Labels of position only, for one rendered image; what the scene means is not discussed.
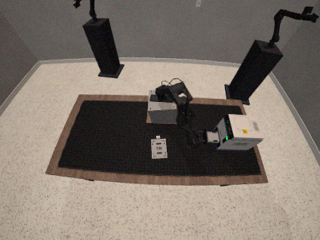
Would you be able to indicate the pale pink sheet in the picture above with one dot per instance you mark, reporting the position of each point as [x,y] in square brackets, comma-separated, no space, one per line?
[213,136]

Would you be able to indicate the white benchtop heat sealer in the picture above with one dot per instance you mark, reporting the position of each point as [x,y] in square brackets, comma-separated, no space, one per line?
[236,133]

